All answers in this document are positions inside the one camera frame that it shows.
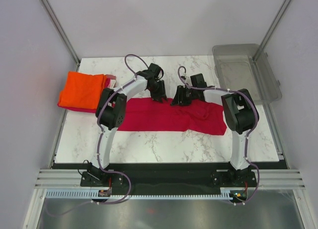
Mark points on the left aluminium frame post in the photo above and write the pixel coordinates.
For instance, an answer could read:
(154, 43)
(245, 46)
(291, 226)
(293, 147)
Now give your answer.
(61, 32)

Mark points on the aluminium frame post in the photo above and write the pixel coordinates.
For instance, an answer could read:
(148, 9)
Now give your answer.
(273, 26)
(61, 32)

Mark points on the white slotted cable duct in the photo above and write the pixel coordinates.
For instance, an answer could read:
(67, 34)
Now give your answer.
(97, 194)

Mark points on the right aluminium frame post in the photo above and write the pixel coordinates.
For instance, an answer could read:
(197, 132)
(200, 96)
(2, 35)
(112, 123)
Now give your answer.
(273, 26)

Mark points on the pink white shirts stack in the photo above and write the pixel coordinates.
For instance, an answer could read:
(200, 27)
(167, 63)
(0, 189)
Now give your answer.
(110, 82)

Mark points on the crimson red t shirt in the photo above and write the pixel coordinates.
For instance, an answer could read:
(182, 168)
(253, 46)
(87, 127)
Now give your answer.
(146, 115)

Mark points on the clear grey plastic bin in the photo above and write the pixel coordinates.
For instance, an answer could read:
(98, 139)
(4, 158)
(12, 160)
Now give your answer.
(246, 66)

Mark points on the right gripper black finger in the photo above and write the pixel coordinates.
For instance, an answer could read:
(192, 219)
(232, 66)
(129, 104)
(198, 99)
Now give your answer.
(179, 95)
(184, 102)

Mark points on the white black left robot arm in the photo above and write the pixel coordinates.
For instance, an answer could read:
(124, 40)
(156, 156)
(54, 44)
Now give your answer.
(112, 104)

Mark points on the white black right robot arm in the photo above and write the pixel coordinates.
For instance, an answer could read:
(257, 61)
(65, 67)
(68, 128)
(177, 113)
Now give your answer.
(240, 113)

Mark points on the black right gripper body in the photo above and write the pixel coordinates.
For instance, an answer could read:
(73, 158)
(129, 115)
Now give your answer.
(189, 94)

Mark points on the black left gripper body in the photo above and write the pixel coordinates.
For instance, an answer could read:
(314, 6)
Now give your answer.
(156, 87)

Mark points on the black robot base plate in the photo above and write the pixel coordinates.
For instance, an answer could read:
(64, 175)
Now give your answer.
(166, 178)

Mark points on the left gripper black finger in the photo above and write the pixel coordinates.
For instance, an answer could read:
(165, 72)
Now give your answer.
(156, 95)
(161, 92)

